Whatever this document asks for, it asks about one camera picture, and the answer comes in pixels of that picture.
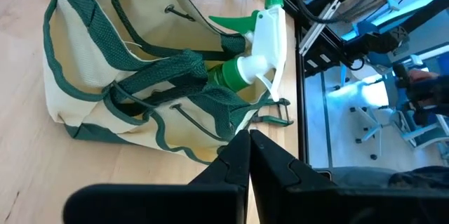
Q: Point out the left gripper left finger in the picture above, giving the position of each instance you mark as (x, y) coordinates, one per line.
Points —
(210, 199)

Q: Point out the green spray bottle white trigger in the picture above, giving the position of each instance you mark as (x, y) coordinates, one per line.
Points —
(266, 48)

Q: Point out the person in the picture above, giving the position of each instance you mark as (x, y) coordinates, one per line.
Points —
(428, 90)

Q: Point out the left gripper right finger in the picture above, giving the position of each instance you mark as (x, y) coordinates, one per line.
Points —
(298, 203)

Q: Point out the white office chair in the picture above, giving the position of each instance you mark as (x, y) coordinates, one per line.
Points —
(372, 127)

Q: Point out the cream gardening bag green trim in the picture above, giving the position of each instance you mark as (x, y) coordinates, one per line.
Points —
(105, 59)

